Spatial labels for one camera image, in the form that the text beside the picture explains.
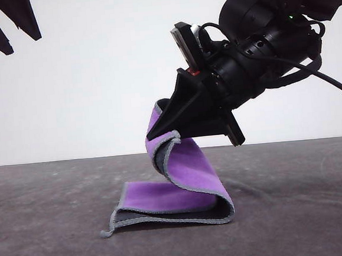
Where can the grey table cloth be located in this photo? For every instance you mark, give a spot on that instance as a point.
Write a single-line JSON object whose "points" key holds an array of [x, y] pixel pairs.
{"points": [[50, 250]]}

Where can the purple towel with grey hem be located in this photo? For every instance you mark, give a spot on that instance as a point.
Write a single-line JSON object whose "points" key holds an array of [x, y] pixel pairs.
{"points": [[176, 192]]}

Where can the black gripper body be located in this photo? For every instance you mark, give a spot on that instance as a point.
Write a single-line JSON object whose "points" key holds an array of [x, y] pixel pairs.
{"points": [[238, 81]]}

